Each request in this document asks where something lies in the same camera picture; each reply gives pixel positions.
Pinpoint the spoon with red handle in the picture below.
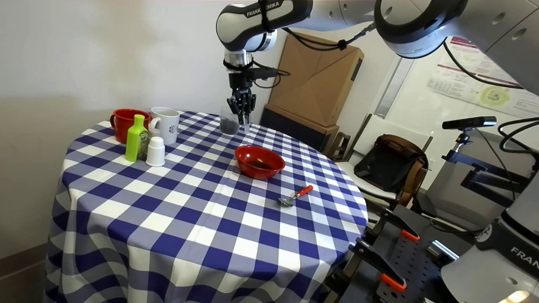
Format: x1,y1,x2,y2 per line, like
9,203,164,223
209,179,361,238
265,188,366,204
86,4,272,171
278,184,316,210

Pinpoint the blue white checkered tablecloth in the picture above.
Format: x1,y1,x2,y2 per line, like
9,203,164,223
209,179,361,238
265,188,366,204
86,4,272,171
43,109,371,303

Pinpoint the black clamp orange handle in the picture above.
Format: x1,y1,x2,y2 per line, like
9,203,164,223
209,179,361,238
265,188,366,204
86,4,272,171
351,238,410,295
369,208,423,245

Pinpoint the black bar camera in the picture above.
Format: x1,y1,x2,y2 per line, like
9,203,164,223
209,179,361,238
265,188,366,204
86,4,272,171
442,115,499,132

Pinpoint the black blue tripod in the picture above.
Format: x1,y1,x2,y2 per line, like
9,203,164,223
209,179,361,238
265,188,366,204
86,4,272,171
444,129,536,199

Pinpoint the grey metal frame strip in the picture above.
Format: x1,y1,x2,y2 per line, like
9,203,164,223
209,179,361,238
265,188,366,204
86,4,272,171
374,58,415,120

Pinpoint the red mug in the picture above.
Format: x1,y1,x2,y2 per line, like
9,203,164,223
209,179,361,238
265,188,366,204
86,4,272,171
108,109,156,146

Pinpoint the grey panel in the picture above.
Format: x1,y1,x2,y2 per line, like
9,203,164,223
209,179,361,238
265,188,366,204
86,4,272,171
418,130,539,233

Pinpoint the green bottle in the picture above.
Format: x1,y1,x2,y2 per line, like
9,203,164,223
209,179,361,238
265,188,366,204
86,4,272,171
124,114,152,164

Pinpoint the clear jar with dark contents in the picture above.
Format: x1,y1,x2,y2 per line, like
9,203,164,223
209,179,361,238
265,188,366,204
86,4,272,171
220,117,243,137

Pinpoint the brown cardboard box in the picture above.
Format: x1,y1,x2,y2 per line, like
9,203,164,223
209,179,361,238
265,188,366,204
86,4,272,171
267,31,366,135

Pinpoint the white mug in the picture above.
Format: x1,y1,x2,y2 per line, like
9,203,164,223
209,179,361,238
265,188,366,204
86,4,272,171
147,110,182,149

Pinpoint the black cable loop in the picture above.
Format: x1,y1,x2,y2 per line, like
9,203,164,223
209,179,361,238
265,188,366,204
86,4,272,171
497,117,539,157

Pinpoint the small white cup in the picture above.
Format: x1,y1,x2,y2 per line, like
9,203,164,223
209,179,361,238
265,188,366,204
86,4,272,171
145,135,167,169

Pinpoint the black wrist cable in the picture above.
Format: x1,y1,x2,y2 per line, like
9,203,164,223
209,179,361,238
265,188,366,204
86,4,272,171
280,23,378,55

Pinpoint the black perforated board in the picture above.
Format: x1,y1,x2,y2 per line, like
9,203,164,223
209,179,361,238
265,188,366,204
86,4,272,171
331,204,479,303

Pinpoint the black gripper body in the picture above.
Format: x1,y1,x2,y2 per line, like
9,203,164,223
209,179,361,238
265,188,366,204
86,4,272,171
225,83,258,114

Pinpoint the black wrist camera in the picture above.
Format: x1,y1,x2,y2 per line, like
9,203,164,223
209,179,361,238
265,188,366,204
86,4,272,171
250,65,290,82

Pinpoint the dark chair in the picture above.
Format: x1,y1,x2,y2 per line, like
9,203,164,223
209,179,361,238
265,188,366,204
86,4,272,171
354,134,430,208

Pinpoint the red bowl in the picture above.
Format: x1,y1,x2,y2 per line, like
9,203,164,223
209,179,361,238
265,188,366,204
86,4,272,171
235,144,287,183

